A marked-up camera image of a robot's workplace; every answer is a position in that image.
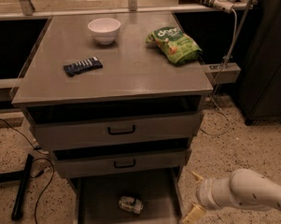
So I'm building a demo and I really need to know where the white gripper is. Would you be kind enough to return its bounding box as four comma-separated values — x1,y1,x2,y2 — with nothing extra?
180,171,232,224

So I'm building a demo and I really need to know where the crushed 7up can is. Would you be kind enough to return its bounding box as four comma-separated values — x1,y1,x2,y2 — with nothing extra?
119,196,144,215

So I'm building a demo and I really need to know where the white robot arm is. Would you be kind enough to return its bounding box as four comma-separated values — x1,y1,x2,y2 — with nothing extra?
180,169,281,224

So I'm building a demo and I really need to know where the bottom open grey drawer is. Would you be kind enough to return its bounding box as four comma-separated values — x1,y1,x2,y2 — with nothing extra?
74,169,184,224

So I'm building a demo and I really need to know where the grey drawer cabinet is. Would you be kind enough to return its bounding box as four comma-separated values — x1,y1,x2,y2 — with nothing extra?
9,11,215,224

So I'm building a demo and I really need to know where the middle grey drawer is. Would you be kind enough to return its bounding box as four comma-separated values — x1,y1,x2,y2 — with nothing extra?
55,148,191,178

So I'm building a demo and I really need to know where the top grey drawer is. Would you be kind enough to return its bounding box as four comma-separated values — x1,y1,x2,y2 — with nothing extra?
31,112,203,151

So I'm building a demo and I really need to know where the dark cabinet at right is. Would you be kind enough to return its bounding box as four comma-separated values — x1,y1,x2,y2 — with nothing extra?
235,0,281,125

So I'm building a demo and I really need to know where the green chip bag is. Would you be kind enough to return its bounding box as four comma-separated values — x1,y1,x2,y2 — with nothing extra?
146,26,203,65

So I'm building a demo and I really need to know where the dark blue snack bar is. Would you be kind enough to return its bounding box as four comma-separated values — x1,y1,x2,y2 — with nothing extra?
63,57,103,77

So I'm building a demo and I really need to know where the black floor stand bar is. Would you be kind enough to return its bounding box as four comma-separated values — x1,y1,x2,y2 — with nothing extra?
11,154,34,221

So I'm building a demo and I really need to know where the white ceramic bowl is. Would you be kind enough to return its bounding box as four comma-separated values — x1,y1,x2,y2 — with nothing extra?
88,18,121,45

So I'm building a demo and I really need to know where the black handle middle drawer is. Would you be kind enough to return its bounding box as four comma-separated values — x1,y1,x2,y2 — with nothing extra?
113,159,136,169

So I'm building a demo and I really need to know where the black handle drawer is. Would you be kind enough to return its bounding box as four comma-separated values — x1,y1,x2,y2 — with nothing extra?
113,159,136,169
107,125,136,135

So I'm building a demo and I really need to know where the black handle top drawer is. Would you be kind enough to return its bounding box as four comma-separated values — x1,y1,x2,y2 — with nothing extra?
107,125,136,135

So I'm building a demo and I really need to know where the grey side bracket box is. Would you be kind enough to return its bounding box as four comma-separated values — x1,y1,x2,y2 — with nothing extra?
203,63,241,85

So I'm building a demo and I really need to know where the black floor cable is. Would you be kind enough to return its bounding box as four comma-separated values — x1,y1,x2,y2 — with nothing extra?
0,109,56,224

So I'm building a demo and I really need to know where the white power cable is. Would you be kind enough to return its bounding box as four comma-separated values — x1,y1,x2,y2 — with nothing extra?
200,8,239,137

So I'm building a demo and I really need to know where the metal post left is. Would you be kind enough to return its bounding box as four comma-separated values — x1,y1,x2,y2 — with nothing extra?
19,0,35,16

